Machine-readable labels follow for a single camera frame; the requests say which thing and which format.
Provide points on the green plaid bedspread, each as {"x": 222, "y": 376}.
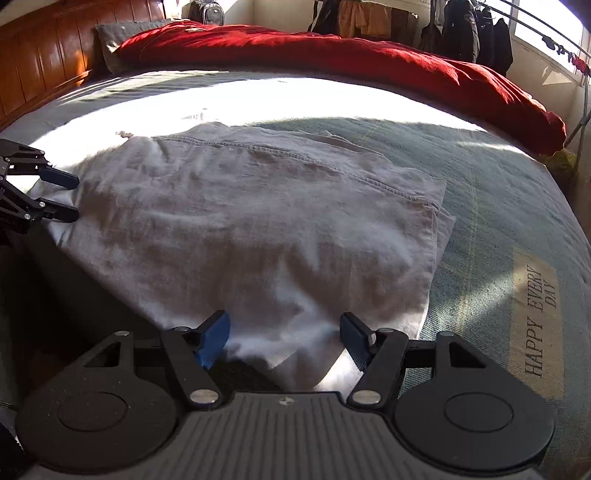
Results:
{"x": 508, "y": 221}

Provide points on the grey backpack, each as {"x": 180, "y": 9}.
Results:
{"x": 207, "y": 11}

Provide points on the grey pillow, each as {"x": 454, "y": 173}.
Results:
{"x": 111, "y": 44}

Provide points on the row of hanging socks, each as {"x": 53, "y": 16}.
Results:
{"x": 570, "y": 55}

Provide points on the wooden headboard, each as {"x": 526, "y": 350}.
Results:
{"x": 41, "y": 55}

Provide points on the metal drying rack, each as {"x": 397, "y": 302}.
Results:
{"x": 582, "y": 110}

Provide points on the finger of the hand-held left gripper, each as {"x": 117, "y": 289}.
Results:
{"x": 62, "y": 213}
{"x": 60, "y": 177}

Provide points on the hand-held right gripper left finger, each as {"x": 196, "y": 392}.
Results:
{"x": 214, "y": 339}

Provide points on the yellow hanging clothes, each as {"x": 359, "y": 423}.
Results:
{"x": 369, "y": 18}

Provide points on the grey bed sheet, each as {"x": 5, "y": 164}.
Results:
{"x": 69, "y": 108}

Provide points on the yellow-green bag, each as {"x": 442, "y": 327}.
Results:
{"x": 562, "y": 164}

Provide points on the small dark hanging bag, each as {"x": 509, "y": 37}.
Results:
{"x": 429, "y": 39}

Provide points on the dark hanging jacket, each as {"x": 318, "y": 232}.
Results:
{"x": 496, "y": 44}

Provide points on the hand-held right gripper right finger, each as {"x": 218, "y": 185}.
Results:
{"x": 356, "y": 339}

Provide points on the red duvet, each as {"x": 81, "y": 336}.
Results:
{"x": 323, "y": 55}

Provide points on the black shoulder bag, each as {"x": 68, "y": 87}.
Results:
{"x": 325, "y": 18}

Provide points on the white printed t-shirt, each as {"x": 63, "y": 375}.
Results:
{"x": 254, "y": 221}

